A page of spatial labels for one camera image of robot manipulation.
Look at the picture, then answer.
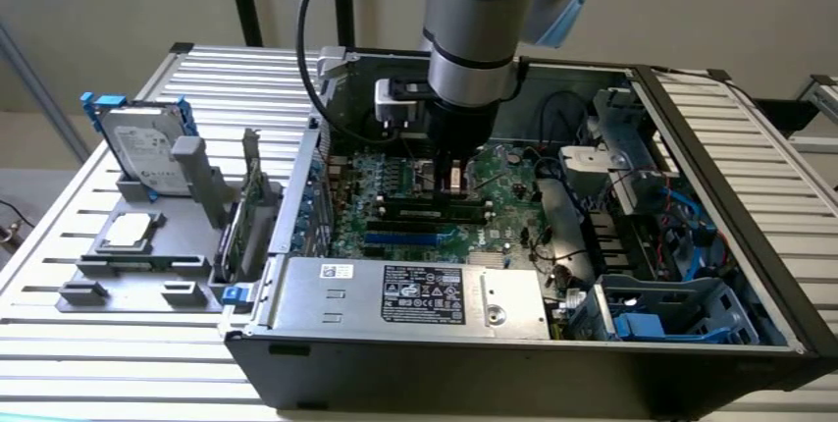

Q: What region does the CPU socket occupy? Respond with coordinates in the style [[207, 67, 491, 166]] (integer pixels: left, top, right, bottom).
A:
[[410, 156, 487, 198]]

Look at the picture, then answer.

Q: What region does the hard drive in blue bracket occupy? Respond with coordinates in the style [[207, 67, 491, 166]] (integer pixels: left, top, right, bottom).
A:
[[80, 91, 199, 203]]

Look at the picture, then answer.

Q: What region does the aluminium slat side table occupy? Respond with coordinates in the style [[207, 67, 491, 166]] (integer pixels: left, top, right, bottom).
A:
[[785, 73, 838, 154]]

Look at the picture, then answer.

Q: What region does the silver power supply unit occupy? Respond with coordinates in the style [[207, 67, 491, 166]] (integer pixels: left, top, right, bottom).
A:
[[248, 256, 552, 341]]

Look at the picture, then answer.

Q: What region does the thin black cable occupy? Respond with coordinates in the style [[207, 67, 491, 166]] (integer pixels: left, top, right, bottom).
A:
[[0, 198, 41, 246]]

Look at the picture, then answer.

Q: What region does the black box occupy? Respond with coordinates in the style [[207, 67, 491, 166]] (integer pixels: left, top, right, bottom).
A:
[[750, 96, 814, 132]]

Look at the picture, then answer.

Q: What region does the black expansion slot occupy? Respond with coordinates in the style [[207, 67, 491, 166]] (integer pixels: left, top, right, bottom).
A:
[[363, 218, 455, 236]]

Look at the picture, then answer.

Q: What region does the green graphics card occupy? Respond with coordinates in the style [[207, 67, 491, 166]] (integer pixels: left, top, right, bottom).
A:
[[218, 127, 278, 282]]

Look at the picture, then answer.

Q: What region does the blue expansion slot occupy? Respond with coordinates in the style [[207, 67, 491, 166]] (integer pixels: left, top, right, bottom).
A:
[[363, 229, 460, 248]]

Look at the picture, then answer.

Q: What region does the silver hard disk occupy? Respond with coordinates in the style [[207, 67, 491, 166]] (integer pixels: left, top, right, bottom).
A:
[[99, 103, 184, 194]]

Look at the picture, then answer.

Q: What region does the black RAM module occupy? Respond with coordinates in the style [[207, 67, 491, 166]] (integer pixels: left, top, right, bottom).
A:
[[378, 194, 494, 226]]

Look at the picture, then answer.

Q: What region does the grey metal drive cage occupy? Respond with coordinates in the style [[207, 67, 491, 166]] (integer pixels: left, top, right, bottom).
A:
[[559, 86, 683, 215]]

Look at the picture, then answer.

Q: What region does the blue case latch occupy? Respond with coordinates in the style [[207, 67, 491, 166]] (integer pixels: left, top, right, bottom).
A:
[[222, 283, 254, 306]]

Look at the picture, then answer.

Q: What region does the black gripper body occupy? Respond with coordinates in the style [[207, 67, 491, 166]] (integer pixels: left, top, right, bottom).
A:
[[427, 97, 498, 158]]

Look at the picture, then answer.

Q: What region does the silver CPU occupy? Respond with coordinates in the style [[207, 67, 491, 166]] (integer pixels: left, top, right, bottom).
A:
[[105, 213, 159, 247]]

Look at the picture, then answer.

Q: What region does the black fan shroud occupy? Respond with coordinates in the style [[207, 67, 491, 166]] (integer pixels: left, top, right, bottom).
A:
[[585, 209, 663, 287]]

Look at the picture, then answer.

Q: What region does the blue SATA wire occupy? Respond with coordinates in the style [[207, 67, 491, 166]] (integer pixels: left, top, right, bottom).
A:
[[654, 185, 730, 290]]

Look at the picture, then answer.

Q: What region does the black open PC case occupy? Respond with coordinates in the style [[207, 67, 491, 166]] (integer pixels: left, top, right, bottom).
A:
[[220, 45, 838, 412]]

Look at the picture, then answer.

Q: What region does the green motherboard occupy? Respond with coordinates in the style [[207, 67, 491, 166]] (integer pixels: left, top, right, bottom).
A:
[[324, 140, 594, 290]]

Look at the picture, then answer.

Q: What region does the blue plastic disk bay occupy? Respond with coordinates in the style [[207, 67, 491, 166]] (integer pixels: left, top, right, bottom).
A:
[[567, 272, 766, 346]]

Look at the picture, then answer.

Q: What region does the grey parts rack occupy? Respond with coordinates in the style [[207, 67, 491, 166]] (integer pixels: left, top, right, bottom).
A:
[[55, 135, 284, 316]]

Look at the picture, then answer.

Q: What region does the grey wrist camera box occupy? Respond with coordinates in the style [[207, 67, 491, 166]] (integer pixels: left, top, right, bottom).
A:
[[374, 78, 435, 139]]

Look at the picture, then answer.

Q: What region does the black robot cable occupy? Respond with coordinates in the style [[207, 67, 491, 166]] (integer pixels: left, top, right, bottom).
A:
[[296, 0, 402, 142]]

